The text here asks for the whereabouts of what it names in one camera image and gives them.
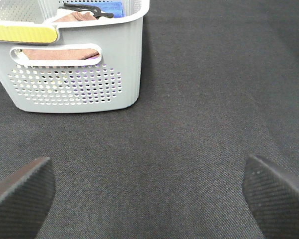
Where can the brown towel in basket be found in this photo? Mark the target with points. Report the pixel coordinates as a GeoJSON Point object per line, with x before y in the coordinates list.
{"type": "Point", "coordinates": [63, 15]}

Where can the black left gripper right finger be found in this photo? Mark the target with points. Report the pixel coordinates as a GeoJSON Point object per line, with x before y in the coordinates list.
{"type": "Point", "coordinates": [272, 196]}

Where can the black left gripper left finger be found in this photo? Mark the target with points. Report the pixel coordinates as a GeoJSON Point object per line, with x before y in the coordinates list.
{"type": "Point", "coordinates": [26, 198]}

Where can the black table mat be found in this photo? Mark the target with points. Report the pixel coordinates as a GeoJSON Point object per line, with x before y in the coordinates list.
{"type": "Point", "coordinates": [220, 81]}

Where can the grey perforated laundry basket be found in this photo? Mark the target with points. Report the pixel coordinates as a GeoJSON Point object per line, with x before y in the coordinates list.
{"type": "Point", "coordinates": [109, 82]}

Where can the blue towel in basket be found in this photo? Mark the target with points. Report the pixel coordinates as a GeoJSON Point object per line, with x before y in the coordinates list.
{"type": "Point", "coordinates": [114, 7]}

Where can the yellow tape strip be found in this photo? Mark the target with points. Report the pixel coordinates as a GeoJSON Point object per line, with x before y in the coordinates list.
{"type": "Point", "coordinates": [28, 34]}

